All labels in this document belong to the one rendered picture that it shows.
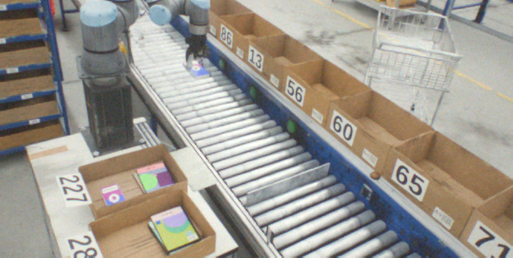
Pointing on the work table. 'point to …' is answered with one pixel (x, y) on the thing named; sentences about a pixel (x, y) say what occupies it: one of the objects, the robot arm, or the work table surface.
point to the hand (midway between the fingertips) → (195, 67)
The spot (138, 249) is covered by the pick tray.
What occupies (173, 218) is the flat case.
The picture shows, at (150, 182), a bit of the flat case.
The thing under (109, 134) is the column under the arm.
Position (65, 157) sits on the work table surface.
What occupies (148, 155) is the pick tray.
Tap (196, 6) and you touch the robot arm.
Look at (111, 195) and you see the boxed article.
